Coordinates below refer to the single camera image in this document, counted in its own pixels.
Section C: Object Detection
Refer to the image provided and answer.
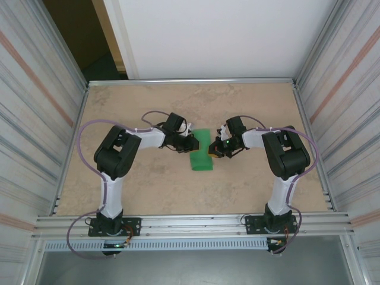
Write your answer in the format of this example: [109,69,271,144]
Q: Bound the green square paper sheet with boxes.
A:
[189,128,214,172]

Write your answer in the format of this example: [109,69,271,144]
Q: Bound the white door panel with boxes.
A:
[102,0,341,81]

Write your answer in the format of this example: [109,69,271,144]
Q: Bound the grey metal lower shelf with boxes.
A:
[34,237,356,285]

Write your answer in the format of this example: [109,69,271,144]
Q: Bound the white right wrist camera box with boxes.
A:
[217,123,230,141]

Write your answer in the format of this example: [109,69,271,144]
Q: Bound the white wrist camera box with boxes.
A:
[217,123,230,141]
[178,122,194,138]

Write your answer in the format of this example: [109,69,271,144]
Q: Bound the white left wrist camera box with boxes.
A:
[178,122,194,138]

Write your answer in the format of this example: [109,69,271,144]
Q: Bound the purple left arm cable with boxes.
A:
[65,110,179,259]

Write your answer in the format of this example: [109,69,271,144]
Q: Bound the thin aluminium table edge rail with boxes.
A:
[87,77,297,88]

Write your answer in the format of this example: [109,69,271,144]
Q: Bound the wide aluminium mounting rail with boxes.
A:
[31,212,356,240]

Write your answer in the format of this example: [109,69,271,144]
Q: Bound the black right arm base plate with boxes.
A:
[245,214,299,235]

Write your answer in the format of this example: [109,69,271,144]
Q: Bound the grey slotted cable duct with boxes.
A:
[43,239,270,252]

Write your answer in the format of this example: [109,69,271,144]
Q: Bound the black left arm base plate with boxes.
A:
[88,217,142,238]

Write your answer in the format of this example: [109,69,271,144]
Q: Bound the beige door frame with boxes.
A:
[91,0,130,80]

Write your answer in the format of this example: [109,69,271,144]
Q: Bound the aluminium frame post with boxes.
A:
[295,0,356,87]
[28,0,90,90]

